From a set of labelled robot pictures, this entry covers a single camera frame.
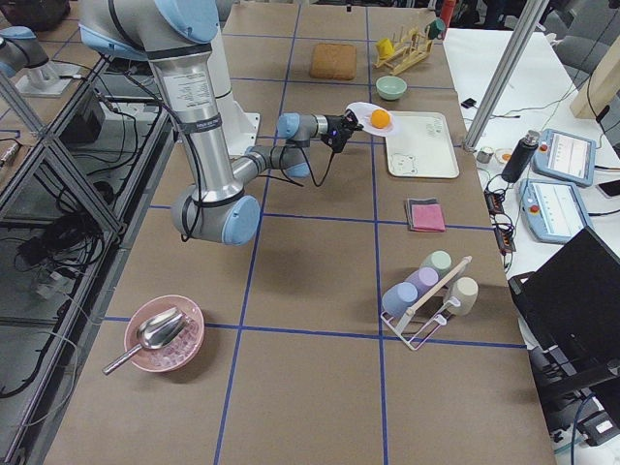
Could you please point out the black water bottle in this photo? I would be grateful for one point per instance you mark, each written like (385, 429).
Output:
(521, 156)

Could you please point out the pink cleaning cloth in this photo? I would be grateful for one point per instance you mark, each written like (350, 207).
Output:
(427, 218)

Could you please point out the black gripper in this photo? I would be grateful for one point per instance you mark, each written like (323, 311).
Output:
(335, 123)

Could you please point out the light green bowl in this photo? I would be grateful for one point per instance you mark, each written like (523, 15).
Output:
(391, 88)

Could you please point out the green cup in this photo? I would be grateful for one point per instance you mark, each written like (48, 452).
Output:
(440, 261)

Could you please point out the white round plate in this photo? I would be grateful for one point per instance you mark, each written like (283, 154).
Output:
(363, 111)

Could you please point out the brown wooden cutting board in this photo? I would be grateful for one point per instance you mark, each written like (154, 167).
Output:
(333, 61)

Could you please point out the white wire cup rack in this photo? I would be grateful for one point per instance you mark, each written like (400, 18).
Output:
(412, 328)

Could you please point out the near teach pendant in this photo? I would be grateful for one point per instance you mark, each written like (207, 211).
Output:
(554, 210)

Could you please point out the wooden drying rack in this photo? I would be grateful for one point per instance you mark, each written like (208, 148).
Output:
(411, 47)

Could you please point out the orange fruit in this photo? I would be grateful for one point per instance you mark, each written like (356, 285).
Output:
(380, 118)

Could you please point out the black laptop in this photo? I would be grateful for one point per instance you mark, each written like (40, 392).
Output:
(572, 301)

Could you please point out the purple cup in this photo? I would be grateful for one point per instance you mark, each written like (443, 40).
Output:
(423, 279)

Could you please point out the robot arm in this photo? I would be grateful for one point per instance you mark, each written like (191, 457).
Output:
(175, 38)

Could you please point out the teach pendant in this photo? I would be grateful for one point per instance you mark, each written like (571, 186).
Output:
(554, 210)
(565, 157)

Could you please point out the dark green mug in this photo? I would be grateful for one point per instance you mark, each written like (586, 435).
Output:
(435, 29)

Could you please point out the metal scoop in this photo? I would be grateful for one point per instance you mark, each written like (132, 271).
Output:
(153, 334)

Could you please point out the far teach pendant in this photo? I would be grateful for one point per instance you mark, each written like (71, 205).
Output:
(565, 157)

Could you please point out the cream bear serving tray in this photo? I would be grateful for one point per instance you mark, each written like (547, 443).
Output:
(421, 147)

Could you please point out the beige cup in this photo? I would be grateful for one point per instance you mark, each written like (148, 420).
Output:
(462, 296)

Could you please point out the yellow plastic cup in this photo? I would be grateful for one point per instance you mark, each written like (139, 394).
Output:
(385, 49)

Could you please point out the black power strip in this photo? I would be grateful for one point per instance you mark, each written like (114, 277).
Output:
(502, 223)

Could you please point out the grey cleaning cloth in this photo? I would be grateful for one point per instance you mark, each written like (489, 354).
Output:
(411, 203)

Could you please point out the pink bowl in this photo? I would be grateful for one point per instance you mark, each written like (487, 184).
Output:
(182, 349)

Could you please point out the blue cup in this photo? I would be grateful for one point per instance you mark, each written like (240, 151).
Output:
(397, 299)

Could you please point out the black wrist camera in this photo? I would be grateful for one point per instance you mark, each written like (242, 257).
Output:
(335, 141)

